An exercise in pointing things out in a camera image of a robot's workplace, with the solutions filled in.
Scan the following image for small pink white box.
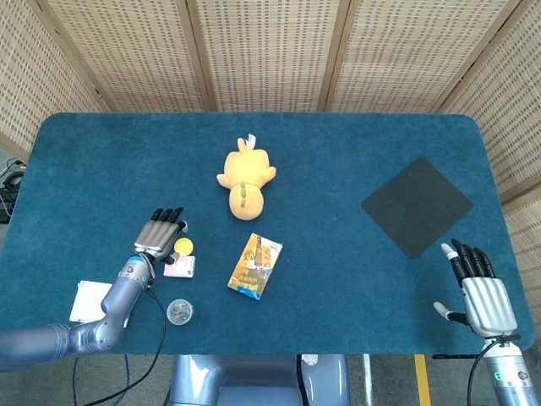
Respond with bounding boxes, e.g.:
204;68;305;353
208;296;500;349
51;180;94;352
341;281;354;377
163;254;197;280

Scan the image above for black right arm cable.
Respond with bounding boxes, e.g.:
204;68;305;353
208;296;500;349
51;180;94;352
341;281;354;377
431;333;522;406

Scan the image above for black cables on floor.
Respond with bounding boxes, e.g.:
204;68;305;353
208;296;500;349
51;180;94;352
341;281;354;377
0;156;27;225

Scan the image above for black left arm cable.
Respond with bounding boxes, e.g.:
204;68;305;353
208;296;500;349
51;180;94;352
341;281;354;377
71;253;168;406

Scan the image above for yellow plush toy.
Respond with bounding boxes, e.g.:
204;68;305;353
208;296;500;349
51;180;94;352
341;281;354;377
216;133;278;222

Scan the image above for blue table cloth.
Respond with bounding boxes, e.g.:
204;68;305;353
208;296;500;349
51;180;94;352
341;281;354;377
0;112;536;355

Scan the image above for white flat box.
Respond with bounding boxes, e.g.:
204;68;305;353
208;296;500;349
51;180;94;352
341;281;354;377
68;279;130;329

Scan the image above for woven bamboo folding screen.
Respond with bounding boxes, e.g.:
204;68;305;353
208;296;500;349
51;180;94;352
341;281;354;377
0;0;541;326

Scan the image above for robot torso base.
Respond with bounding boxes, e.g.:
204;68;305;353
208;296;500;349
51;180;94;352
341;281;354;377
167;354;352;406

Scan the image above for black square mat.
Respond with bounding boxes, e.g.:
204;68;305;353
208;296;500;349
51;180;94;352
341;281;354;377
361;156;475;260

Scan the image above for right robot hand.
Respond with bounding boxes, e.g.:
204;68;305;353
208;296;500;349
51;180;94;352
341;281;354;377
433;238;518;339

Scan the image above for colourful snack packet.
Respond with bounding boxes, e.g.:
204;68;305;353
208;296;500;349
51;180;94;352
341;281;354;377
227;233;284;301

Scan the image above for clear round container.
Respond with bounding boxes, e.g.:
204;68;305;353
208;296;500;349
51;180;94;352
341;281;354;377
166;298;195;326

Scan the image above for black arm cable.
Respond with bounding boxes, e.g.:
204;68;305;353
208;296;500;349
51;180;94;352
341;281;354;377
71;253;168;406
431;333;522;406

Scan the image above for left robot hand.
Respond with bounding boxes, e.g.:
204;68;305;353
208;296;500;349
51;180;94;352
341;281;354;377
133;206;189;266

